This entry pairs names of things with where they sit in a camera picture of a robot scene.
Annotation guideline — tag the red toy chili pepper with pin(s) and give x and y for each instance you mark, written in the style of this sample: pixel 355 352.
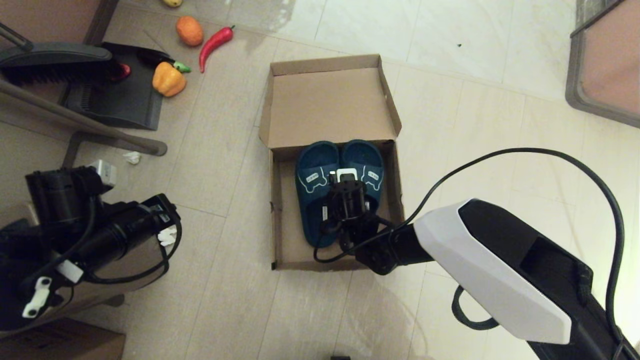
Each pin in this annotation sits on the red toy chili pepper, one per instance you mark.
pixel 214 44

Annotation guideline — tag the dark blue rubber slipper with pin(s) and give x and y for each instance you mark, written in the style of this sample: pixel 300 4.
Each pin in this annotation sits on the dark blue rubber slipper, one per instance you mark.
pixel 310 200
pixel 372 160

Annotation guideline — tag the black broom brush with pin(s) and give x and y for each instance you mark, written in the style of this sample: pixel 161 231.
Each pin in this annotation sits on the black broom brush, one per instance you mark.
pixel 60 62

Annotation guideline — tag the white crumpled tissue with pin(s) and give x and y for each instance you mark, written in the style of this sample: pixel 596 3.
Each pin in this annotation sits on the white crumpled tissue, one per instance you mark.
pixel 132 157
pixel 167 237

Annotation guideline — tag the orange toy bell pepper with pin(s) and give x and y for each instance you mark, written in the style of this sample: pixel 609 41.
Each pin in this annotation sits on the orange toy bell pepper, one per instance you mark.
pixel 169 80

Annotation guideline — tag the brown cardboard shoe box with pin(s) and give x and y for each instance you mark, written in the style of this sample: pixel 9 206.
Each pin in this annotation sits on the brown cardboard shoe box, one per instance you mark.
pixel 330 105

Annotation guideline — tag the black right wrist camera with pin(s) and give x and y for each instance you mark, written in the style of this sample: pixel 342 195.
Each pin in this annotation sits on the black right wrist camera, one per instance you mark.
pixel 347 197

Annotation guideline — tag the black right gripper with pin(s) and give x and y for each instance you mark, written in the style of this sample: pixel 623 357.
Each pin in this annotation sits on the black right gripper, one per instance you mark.
pixel 355 230

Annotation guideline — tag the small red toy fruit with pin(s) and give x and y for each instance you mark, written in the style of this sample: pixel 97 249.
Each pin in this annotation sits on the small red toy fruit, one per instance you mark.
pixel 125 72

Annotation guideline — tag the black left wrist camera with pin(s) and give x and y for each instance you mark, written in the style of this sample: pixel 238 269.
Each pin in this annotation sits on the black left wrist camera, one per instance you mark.
pixel 60 195

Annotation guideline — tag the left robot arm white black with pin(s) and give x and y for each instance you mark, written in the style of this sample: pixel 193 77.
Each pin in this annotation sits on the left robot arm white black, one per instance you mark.
pixel 20 280

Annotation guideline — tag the brown cabinet dark edge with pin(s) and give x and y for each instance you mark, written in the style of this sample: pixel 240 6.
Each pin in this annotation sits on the brown cabinet dark edge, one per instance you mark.
pixel 50 20

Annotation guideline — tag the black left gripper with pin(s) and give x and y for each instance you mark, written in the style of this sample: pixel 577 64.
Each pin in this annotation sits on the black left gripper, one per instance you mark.
pixel 117 240

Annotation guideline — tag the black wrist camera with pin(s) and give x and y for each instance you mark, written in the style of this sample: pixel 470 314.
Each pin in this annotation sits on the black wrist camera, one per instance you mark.
pixel 347 197
pixel 60 195

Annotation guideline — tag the plain brown cardboard carton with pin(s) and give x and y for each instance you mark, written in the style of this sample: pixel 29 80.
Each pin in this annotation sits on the plain brown cardboard carton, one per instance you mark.
pixel 60 345

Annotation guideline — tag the brown metal furniture frame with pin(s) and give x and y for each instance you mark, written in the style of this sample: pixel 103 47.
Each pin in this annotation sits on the brown metal furniture frame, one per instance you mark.
pixel 100 129

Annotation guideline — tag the brown trash bin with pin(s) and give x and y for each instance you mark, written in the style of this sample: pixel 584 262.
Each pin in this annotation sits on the brown trash bin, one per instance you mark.
pixel 135 260

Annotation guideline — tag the orange toy fruit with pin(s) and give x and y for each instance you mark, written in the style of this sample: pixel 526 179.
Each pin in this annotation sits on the orange toy fruit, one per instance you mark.
pixel 190 32

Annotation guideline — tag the black plastic dustpan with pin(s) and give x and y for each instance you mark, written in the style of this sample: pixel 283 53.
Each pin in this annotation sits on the black plastic dustpan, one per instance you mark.
pixel 125 102

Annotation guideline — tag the dark toy eggplant green stem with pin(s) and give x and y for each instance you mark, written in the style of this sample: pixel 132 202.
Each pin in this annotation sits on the dark toy eggplant green stem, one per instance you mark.
pixel 182 68

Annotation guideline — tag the yellow toy fruit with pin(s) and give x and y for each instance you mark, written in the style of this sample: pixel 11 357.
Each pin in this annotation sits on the yellow toy fruit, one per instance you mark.
pixel 172 3

